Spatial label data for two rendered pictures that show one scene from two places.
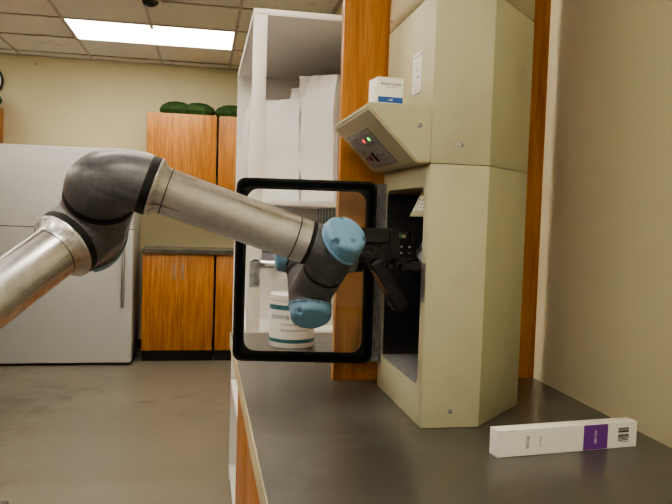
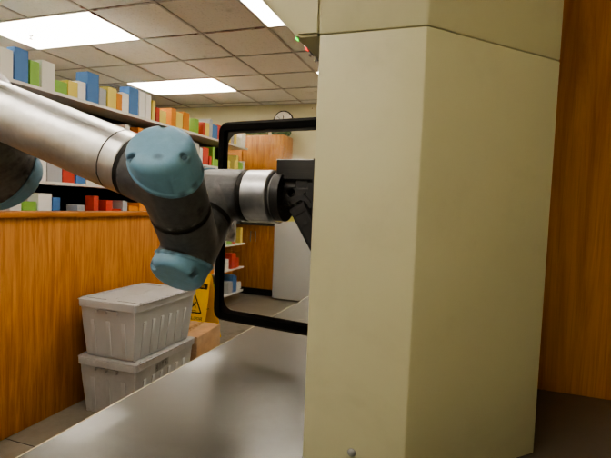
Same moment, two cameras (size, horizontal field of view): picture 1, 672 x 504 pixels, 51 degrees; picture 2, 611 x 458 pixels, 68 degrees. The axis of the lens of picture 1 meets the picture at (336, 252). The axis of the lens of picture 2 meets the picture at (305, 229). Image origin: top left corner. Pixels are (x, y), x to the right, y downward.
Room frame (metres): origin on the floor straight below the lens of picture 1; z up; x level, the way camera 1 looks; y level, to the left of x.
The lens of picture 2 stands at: (0.81, -0.39, 1.23)
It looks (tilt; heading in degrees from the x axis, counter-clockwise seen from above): 3 degrees down; 30
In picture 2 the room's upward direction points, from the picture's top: 2 degrees clockwise
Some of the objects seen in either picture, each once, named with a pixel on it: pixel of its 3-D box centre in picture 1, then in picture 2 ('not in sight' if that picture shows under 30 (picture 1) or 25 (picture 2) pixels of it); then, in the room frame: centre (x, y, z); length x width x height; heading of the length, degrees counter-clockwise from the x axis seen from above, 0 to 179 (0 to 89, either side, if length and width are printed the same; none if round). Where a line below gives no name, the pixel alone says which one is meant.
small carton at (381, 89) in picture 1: (385, 95); not in sight; (1.33, -0.08, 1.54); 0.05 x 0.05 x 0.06; 17
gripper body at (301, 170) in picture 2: (385, 250); (318, 192); (1.37, -0.10, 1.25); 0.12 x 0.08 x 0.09; 100
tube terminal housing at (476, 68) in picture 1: (463, 214); (444, 138); (1.42, -0.25, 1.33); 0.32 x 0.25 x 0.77; 11
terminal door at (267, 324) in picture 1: (304, 271); (282, 225); (1.53, 0.07, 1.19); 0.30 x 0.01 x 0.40; 93
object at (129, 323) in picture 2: not in sight; (141, 318); (2.72, 1.82, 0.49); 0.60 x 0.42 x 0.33; 11
